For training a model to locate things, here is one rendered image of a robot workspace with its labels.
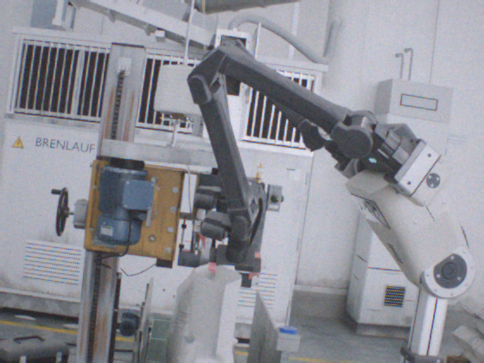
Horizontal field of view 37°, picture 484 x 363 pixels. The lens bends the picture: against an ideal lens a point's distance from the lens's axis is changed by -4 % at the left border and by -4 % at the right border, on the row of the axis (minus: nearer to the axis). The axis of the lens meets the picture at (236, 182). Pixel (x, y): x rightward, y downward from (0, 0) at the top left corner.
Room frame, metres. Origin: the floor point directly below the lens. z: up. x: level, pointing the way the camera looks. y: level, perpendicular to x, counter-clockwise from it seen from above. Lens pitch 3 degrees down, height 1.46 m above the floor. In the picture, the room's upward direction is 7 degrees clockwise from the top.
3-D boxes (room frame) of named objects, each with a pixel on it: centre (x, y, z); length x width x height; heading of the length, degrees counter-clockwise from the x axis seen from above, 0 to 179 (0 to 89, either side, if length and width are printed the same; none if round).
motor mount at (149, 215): (2.55, 0.29, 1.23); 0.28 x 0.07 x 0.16; 4
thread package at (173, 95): (2.50, 0.22, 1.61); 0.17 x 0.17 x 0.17
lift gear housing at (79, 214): (2.68, 0.54, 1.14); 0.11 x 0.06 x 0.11; 4
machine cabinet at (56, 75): (5.86, 0.64, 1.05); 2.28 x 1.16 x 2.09; 94
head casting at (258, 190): (2.78, 0.02, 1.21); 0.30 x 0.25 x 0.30; 4
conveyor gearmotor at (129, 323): (4.28, 0.50, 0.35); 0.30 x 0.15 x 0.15; 4
